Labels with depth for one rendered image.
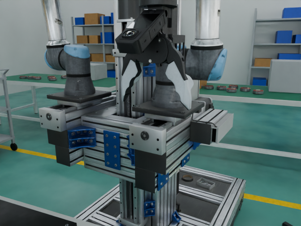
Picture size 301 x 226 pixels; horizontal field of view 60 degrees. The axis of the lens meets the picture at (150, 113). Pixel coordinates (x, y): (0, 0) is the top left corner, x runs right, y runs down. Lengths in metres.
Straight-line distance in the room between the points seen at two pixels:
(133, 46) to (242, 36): 6.53
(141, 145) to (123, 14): 0.58
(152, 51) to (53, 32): 0.95
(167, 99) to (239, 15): 6.05
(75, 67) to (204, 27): 0.63
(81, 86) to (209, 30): 0.65
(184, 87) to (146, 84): 0.77
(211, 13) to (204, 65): 0.17
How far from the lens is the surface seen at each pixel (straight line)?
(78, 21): 7.97
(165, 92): 0.99
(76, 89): 1.28
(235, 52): 6.93
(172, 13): 0.54
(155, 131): 0.89
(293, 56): 6.39
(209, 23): 0.95
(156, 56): 0.49
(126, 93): 0.54
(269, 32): 6.91
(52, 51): 1.39
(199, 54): 0.95
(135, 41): 0.42
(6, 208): 0.99
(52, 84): 3.80
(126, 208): 1.49
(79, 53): 1.27
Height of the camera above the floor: 1.27
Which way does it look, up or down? 15 degrees down
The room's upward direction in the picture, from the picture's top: straight up
